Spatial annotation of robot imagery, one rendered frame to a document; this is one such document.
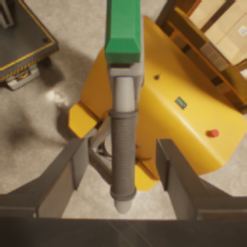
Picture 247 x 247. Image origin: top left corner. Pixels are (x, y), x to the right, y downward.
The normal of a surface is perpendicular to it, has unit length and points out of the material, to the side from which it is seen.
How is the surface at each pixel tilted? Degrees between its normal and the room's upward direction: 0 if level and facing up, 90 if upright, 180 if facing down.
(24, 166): 0
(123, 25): 16
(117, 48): 47
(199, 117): 0
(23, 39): 0
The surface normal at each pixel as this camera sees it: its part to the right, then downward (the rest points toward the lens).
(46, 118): 0.26, -0.24
